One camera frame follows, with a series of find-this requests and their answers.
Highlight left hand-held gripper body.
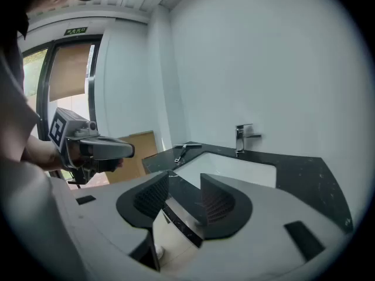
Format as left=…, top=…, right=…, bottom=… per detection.
left=48, top=107, right=135, bottom=184

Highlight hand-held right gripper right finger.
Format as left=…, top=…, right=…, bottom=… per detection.
left=200, top=173, right=253, bottom=240

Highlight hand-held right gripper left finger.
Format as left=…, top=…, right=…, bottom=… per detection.
left=116, top=170, right=170, bottom=229

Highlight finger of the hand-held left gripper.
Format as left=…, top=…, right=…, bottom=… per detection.
left=96, top=158, right=124, bottom=173

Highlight white squeegee with dark handle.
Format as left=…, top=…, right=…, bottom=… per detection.
left=172, top=143, right=203, bottom=163

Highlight person's left forearm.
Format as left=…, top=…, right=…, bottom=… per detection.
left=22, top=135, right=67, bottom=172

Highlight person's left hand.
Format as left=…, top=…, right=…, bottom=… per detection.
left=71, top=147, right=93, bottom=170

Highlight brown cardboard box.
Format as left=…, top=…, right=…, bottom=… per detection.
left=101, top=130, right=159, bottom=184

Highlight white sink basin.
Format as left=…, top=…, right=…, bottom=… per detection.
left=173, top=152, right=278, bottom=189

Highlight chrome faucet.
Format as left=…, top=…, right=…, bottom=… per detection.
left=235, top=124, right=263, bottom=157

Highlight black marble vanity counter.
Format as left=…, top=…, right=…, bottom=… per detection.
left=142, top=141, right=354, bottom=248

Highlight brown roller blind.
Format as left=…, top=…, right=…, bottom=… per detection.
left=48, top=43, right=92, bottom=102

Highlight person's grey shirt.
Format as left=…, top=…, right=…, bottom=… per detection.
left=0, top=10, right=40, bottom=162

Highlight green exit sign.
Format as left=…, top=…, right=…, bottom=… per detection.
left=64, top=26, right=88, bottom=36

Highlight black door frame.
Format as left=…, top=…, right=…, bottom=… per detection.
left=35, top=34, right=104, bottom=134

